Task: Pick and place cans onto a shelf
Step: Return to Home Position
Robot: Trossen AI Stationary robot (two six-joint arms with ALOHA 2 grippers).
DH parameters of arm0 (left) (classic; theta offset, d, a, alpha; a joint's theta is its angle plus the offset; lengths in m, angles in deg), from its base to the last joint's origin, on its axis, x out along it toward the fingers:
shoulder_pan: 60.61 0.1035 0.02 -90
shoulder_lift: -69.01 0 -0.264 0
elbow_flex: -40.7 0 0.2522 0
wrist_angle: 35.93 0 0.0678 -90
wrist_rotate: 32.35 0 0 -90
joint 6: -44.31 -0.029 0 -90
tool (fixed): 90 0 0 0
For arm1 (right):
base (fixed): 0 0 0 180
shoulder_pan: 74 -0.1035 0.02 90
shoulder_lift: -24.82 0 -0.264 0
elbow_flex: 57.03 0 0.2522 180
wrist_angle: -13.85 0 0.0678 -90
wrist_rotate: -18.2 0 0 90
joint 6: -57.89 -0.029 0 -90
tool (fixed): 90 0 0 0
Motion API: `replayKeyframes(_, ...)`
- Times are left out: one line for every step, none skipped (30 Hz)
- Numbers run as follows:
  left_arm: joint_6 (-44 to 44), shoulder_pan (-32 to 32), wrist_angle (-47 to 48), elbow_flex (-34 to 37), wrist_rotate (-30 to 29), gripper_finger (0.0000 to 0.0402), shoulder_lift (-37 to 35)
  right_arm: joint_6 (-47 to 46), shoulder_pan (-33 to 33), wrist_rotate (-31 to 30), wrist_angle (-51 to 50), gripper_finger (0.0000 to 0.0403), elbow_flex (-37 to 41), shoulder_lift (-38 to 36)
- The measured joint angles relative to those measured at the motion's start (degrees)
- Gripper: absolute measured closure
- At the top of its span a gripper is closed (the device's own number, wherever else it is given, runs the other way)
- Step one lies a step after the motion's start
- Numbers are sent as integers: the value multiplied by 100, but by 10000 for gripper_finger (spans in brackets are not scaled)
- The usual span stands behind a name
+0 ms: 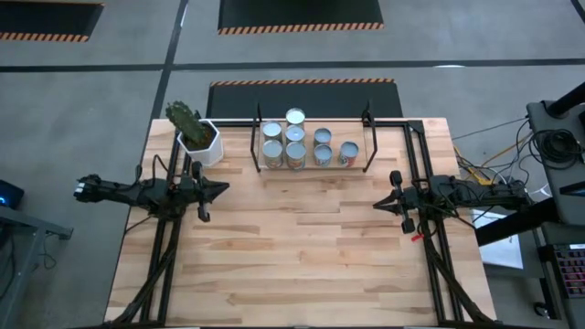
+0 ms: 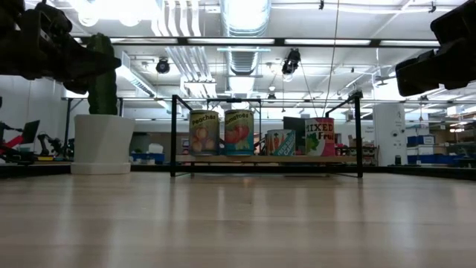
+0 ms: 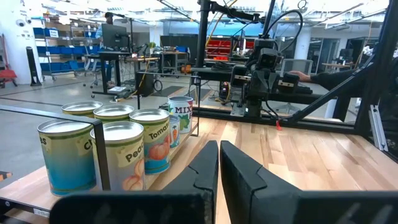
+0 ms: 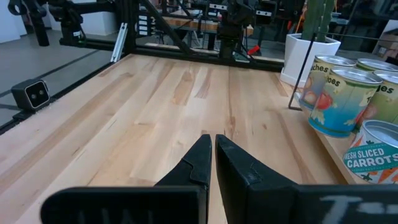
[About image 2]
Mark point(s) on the background black red robot arm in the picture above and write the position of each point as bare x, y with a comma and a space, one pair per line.
15, 154

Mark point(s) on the black aluminium rig frame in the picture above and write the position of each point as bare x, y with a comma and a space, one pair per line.
37, 169

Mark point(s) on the black-framed wooden shelf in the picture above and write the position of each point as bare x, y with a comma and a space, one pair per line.
173, 141

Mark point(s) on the black ceiling spotlight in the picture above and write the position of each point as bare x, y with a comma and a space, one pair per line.
291, 61
162, 66

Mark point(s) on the tall peaches can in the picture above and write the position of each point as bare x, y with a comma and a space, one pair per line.
204, 134

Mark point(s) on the small black bottle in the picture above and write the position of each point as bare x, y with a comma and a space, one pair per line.
398, 160

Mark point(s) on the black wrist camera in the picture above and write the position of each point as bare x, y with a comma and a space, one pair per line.
48, 20
457, 22

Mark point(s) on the white plastic container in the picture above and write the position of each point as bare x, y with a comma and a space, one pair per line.
155, 148

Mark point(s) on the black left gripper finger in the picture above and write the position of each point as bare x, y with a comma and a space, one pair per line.
98, 65

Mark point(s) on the large black monitor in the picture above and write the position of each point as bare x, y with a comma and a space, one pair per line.
294, 122

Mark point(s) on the white plant pot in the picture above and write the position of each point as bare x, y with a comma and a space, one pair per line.
102, 141

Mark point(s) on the black LED light bar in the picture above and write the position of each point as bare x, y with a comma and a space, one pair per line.
279, 41

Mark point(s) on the black laptop screen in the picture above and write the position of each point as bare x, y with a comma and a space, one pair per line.
31, 128

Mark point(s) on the background black robot arm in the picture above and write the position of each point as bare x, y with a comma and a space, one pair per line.
48, 143

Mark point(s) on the blue storage bins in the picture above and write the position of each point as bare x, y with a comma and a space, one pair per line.
420, 140
156, 158

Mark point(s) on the tall tomatoes can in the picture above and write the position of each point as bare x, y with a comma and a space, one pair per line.
239, 134

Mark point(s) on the short sliced carrots can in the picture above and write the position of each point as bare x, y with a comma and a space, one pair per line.
281, 143

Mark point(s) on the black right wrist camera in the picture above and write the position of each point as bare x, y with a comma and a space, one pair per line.
457, 22

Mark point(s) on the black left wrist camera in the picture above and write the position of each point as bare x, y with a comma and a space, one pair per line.
48, 20

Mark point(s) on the green cactus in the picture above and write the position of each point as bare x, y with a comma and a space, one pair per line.
104, 100

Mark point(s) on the red mixed fruit can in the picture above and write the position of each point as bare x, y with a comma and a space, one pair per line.
320, 137

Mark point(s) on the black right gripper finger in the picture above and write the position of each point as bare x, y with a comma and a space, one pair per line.
420, 76

